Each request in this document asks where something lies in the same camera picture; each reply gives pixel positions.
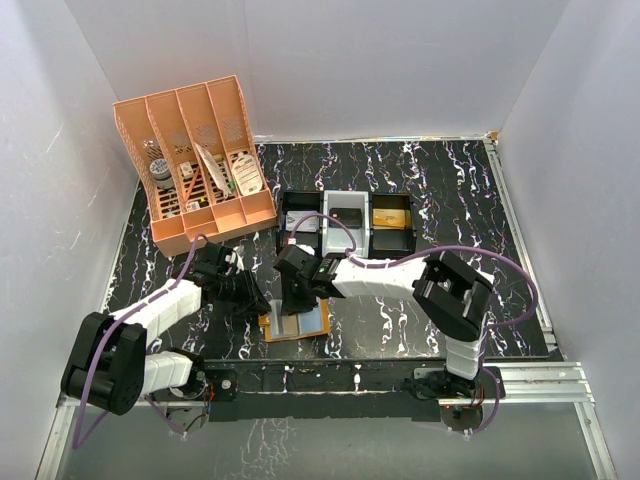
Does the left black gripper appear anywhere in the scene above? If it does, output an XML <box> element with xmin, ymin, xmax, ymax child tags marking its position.
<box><xmin>217</xmin><ymin>267</ymin><xmax>271</xmax><ymax>316</ymax></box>

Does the aluminium table frame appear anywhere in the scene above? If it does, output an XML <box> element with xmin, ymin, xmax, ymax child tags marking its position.
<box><xmin>38</xmin><ymin>137</ymin><xmax>617</xmax><ymax>479</ymax></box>

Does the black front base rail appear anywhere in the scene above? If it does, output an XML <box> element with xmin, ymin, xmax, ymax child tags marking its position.
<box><xmin>154</xmin><ymin>359</ymin><xmax>506</xmax><ymax>422</ymax></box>

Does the gold credit card stack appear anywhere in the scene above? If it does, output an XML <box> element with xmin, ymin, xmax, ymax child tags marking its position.
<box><xmin>372</xmin><ymin>208</ymin><xmax>411</xmax><ymax>230</ymax></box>

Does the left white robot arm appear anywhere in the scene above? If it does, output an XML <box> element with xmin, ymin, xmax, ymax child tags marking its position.
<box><xmin>61</xmin><ymin>242</ymin><xmax>271</xmax><ymax>415</ymax></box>

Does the white middle card bin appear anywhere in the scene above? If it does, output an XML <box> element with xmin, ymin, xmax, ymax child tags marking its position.
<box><xmin>320</xmin><ymin>190</ymin><xmax>372</xmax><ymax>258</ymax></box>

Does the orange pencil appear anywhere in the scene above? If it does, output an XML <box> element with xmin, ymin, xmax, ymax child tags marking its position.
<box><xmin>185</xmin><ymin>166</ymin><xmax>201</xmax><ymax>202</ymax></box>

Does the right black card bin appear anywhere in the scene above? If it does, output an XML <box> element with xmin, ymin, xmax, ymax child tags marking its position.
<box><xmin>368</xmin><ymin>193</ymin><xmax>417</xmax><ymax>259</ymax></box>

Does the orange leather card holder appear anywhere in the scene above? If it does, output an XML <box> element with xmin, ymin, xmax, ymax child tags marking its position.
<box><xmin>258</xmin><ymin>299</ymin><xmax>330</xmax><ymax>343</ymax></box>

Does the black credit card stack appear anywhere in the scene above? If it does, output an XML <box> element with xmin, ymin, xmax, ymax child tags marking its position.
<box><xmin>329</xmin><ymin>208</ymin><xmax>363</xmax><ymax>229</ymax></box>

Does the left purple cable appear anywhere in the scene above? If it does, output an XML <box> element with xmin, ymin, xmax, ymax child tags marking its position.
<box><xmin>72</xmin><ymin>233</ymin><xmax>216</xmax><ymax>449</ymax></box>

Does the silver credit card stack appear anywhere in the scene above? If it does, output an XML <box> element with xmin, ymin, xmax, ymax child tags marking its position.
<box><xmin>285</xmin><ymin>210</ymin><xmax>319</xmax><ymax>233</ymax></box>

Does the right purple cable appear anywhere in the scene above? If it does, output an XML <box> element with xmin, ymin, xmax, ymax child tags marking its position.
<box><xmin>287</xmin><ymin>213</ymin><xmax>539</xmax><ymax>434</ymax></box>

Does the peach desk file organizer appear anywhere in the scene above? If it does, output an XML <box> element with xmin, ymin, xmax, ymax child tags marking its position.
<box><xmin>113</xmin><ymin>76</ymin><xmax>276</xmax><ymax>257</ymax></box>

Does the purple cable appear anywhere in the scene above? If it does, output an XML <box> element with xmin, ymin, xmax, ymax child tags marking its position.
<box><xmin>72</xmin><ymin>233</ymin><xmax>216</xmax><ymax>449</ymax></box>
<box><xmin>287</xmin><ymin>213</ymin><xmax>539</xmax><ymax>434</ymax></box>

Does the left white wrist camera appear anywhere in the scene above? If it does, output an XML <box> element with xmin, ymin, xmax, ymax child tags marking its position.
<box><xmin>225</xmin><ymin>250</ymin><xmax>245</xmax><ymax>275</ymax></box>

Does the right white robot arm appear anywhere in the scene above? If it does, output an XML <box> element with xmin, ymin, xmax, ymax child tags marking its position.
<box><xmin>274</xmin><ymin>245</ymin><xmax>493</xmax><ymax>398</ymax></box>

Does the white paper leaflet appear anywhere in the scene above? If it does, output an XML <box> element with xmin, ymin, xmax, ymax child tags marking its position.
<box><xmin>195</xmin><ymin>144</ymin><xmax>231</xmax><ymax>198</ymax></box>

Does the left black card bin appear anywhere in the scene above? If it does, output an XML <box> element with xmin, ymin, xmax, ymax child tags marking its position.
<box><xmin>276</xmin><ymin>190</ymin><xmax>323</xmax><ymax>257</ymax></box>

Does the grey tape roll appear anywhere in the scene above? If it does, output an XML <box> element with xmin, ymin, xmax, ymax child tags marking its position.
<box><xmin>149</xmin><ymin>157</ymin><xmax>174</xmax><ymax>190</ymax></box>

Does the white labelled package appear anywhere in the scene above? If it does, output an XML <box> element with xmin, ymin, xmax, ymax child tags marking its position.
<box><xmin>231</xmin><ymin>152</ymin><xmax>264</xmax><ymax>196</ymax></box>

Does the black card bin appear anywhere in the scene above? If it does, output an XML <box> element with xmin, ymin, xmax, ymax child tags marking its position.
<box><xmin>368</xmin><ymin>193</ymin><xmax>417</xmax><ymax>259</ymax></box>
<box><xmin>276</xmin><ymin>190</ymin><xmax>323</xmax><ymax>257</ymax></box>

